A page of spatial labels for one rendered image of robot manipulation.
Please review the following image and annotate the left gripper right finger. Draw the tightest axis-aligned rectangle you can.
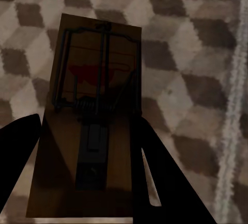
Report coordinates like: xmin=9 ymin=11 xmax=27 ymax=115
xmin=129 ymin=114 xmax=217 ymax=224

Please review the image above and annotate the mousetrap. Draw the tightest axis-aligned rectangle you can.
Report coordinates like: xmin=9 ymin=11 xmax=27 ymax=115
xmin=25 ymin=13 xmax=143 ymax=218

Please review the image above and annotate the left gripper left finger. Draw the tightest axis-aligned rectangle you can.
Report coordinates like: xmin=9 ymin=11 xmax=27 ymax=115
xmin=0 ymin=114 xmax=42 ymax=213

